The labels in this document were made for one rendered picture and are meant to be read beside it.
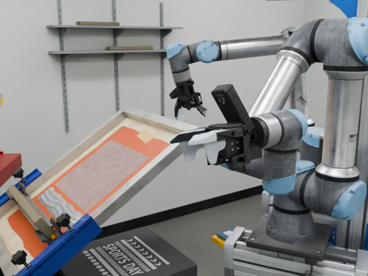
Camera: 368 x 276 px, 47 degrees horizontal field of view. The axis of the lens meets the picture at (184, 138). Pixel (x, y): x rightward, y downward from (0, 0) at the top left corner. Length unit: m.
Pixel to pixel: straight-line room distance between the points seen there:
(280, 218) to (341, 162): 0.27
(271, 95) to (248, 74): 3.65
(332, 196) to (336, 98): 0.26
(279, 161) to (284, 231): 0.39
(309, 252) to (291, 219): 0.10
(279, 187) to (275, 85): 0.29
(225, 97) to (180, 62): 0.89
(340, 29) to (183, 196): 3.56
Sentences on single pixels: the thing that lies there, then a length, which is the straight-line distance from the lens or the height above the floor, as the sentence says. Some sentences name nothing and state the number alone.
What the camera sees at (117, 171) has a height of 1.37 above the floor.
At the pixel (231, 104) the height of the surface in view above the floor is 1.73.
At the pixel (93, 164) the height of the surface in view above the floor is 1.35.
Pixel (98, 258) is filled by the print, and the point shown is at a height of 0.95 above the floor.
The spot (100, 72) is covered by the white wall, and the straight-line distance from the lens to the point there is 3.79.
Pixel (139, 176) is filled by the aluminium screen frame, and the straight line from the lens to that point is 1.42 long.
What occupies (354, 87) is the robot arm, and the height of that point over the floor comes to 1.73.
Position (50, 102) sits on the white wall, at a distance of 3.66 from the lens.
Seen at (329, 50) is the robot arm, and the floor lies 1.82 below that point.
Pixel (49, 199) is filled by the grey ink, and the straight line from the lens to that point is 1.72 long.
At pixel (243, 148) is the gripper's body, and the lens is 0.83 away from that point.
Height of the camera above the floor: 1.85
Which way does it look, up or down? 13 degrees down
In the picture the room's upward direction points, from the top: straight up
